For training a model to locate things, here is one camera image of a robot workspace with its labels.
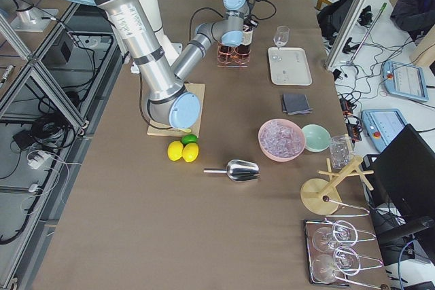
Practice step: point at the whole lemon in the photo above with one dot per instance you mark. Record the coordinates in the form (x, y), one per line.
(175, 150)
(190, 152)

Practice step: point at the grey folded cloth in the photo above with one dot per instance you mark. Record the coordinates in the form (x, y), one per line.
(293, 104)

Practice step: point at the hanging wine glass lower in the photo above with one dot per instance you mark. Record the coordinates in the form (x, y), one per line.
(339, 267)

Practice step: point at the copper wire bottle basket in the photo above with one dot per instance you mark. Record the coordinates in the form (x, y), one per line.
(233, 64)

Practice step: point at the clear wine glass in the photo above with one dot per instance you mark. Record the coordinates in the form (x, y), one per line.
(280, 39)

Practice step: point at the clear glass mug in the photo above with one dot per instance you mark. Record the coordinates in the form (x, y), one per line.
(341, 151)

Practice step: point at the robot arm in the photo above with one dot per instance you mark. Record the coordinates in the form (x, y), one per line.
(138, 23)

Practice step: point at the cream rabbit tray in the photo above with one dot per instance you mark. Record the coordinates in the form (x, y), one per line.
(289, 67)

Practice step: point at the teach pendant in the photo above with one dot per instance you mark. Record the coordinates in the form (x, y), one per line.
(405, 80)
(382, 125)

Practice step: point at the yellow plastic knife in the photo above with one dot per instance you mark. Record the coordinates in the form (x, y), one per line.
(185, 130)

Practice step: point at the teach pendant upper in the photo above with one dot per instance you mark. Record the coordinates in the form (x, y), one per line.
(405, 80)

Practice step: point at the hanging wine glass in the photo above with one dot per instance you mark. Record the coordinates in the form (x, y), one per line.
(339, 267)
(331, 235)

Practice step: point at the pink bowl of ice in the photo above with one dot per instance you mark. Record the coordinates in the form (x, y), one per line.
(281, 140)

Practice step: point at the steel ice scoop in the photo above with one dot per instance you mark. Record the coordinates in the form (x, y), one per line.
(238, 171)

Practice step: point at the whole lemon upper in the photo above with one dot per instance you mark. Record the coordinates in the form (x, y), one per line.
(175, 150)

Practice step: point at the bamboo cutting board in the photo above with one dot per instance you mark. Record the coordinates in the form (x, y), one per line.
(199, 91)

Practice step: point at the black monitor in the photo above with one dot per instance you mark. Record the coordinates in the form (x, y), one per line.
(405, 171)

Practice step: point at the mint green bowl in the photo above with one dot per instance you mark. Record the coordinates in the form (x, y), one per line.
(317, 138)

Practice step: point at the whole lemon lower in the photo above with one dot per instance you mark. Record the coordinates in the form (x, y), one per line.
(190, 152)

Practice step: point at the wooden cup stand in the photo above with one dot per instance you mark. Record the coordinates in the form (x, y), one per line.
(321, 196)

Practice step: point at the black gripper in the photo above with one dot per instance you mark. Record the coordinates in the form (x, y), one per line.
(251, 29)

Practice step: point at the teach pendant lower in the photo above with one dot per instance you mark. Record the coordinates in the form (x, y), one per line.
(382, 125)

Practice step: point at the green lime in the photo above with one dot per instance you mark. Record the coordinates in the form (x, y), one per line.
(189, 138)

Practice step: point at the black glass rack tray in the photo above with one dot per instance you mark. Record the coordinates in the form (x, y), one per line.
(309, 228)

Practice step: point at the hanging wine glass upper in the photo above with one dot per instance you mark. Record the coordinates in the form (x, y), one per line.
(331, 235)

